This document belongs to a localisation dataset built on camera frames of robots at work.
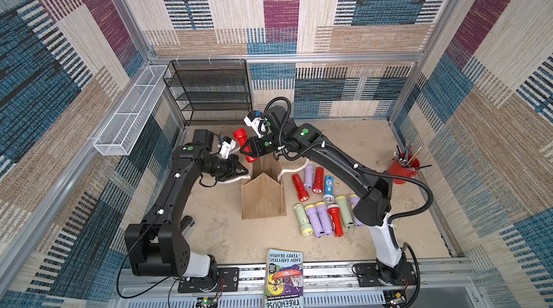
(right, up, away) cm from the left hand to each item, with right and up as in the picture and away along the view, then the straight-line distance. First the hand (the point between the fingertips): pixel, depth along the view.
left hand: (247, 172), depth 78 cm
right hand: (+1, +7, -2) cm, 8 cm away
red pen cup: (+60, +1, +7) cm, 60 cm away
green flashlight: (+21, -21, +3) cm, 30 cm away
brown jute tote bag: (+5, -10, +6) cm, 13 cm away
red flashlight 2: (+28, -8, +14) cm, 32 cm away
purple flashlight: (+28, -15, +8) cm, 33 cm away
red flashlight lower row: (+33, -17, +7) cm, 38 cm away
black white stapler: (-23, -20, +3) cm, 31 cm away
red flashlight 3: (-1, +13, -4) cm, 13 cm away
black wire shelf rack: (-22, +36, +30) cm, 52 cm away
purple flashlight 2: (+25, -21, +5) cm, 33 cm away
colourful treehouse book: (+13, -34, -7) cm, 37 cm away
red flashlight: (+21, -11, +12) cm, 27 cm away
